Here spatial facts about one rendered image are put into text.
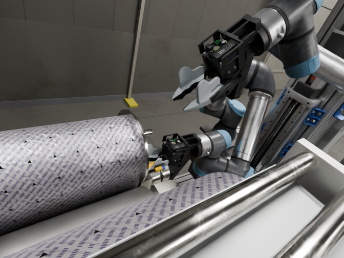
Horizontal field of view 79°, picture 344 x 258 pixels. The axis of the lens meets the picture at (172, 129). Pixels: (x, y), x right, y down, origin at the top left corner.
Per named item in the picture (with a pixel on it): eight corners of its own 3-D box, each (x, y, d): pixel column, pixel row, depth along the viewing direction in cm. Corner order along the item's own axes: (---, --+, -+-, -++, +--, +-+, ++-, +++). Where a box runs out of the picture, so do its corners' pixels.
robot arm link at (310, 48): (304, 54, 57) (296, 15, 51) (329, 69, 48) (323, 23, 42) (275, 68, 59) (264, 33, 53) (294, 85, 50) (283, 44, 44)
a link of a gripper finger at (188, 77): (159, 77, 42) (197, 52, 42) (169, 95, 47) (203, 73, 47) (165, 85, 40) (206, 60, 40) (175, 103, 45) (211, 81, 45)
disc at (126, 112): (141, 197, 41) (156, 142, 33) (139, 198, 41) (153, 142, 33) (113, 148, 50) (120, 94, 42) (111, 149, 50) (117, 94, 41)
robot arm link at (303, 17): (330, 13, 43) (325, -31, 39) (291, 45, 43) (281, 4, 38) (297, 17, 50) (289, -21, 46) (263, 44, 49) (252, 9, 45)
